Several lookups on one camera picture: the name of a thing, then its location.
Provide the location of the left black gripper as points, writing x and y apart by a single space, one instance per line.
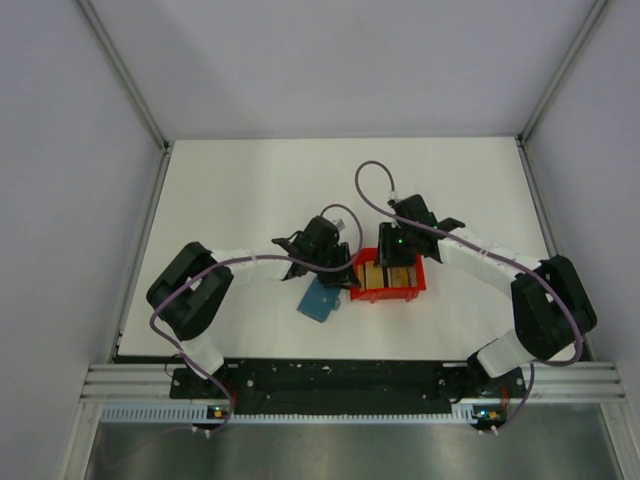
344 278

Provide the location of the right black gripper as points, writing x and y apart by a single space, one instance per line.
386 255

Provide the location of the red plastic bin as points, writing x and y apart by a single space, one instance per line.
375 295

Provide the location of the blue leather card holder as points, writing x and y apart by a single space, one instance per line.
319 302

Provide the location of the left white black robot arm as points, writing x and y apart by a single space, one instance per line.
189 292

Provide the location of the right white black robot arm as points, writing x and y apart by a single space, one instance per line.
551 309

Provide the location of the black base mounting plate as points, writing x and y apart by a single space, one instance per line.
344 386

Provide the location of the grey slotted cable duct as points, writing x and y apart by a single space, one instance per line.
207 413

